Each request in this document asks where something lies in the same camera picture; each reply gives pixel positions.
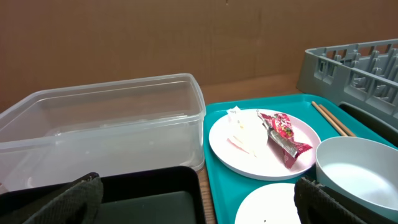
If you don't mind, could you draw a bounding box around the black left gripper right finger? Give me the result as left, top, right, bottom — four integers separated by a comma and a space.
294, 176, 397, 224

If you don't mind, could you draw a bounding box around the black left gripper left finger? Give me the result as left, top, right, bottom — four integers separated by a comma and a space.
1, 172, 103, 224

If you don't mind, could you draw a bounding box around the small pink bowl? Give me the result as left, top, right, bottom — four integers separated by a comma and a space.
234, 183, 301, 224

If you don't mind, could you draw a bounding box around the grey bowl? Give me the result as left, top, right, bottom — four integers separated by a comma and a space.
315, 136, 397, 222

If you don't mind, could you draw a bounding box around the wooden chopstick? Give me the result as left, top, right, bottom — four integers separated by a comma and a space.
312, 101, 348, 136
319, 105, 356, 137

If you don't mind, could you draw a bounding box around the red snack wrapper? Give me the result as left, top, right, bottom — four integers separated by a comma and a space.
256, 110, 312, 169

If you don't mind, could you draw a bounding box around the large white plate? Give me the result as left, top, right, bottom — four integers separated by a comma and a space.
208, 109, 321, 181

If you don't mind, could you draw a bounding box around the white napkin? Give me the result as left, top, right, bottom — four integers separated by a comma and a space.
227, 106, 268, 157

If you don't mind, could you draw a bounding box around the grey dishwasher rack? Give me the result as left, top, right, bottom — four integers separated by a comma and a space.
297, 39, 397, 145

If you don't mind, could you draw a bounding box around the clear plastic bin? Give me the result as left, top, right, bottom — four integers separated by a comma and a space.
1, 73, 206, 192

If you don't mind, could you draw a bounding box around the black tray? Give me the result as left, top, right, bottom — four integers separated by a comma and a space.
0, 166, 206, 224

